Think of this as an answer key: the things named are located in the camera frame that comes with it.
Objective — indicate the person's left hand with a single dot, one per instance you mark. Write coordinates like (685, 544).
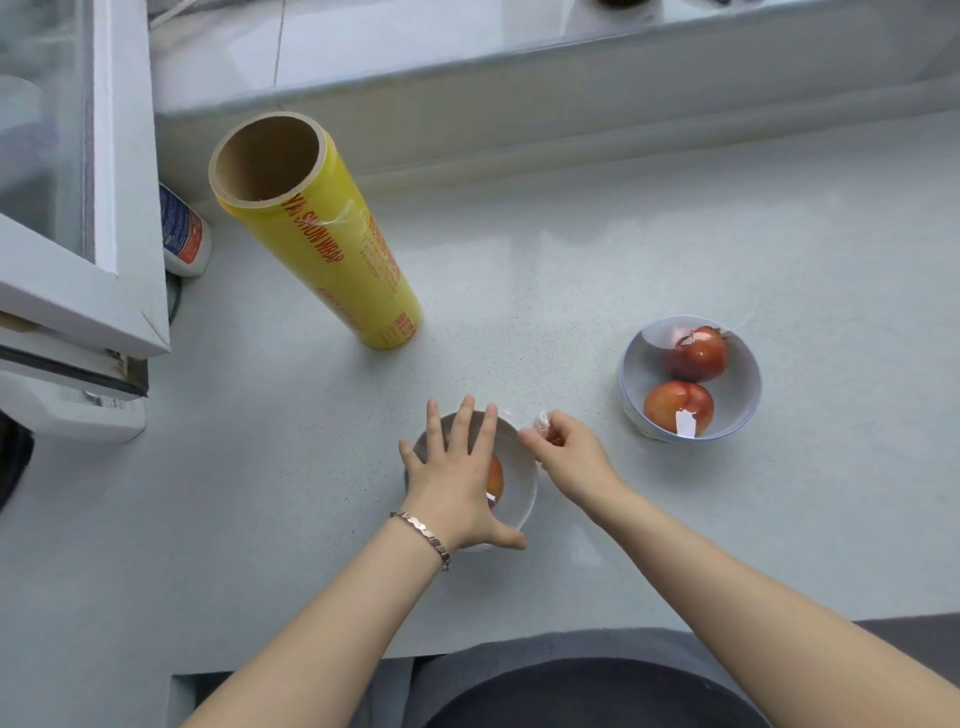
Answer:
(450, 487)

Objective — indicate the person's right hand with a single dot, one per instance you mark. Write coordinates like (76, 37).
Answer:
(577, 465)

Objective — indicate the white bowl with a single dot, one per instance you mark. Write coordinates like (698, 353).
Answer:
(521, 480)
(742, 390)
(541, 425)

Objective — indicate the clear cling film sheet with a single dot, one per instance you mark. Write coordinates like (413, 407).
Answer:
(637, 360)

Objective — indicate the yellow plastic wrap roll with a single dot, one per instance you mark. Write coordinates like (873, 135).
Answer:
(337, 255)

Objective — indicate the person's right forearm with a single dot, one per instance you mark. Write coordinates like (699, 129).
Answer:
(772, 615)

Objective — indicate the person's left forearm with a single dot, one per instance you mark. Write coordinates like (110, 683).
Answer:
(315, 637)

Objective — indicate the grey shirt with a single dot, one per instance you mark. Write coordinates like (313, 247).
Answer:
(525, 649)

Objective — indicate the white bottle blue orange label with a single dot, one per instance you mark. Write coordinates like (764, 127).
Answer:
(184, 232)

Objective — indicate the white appliance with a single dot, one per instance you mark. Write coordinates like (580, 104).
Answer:
(67, 412)

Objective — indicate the white open window sash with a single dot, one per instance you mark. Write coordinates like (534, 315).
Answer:
(139, 225)

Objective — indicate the black rounded object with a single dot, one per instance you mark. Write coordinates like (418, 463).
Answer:
(13, 457)

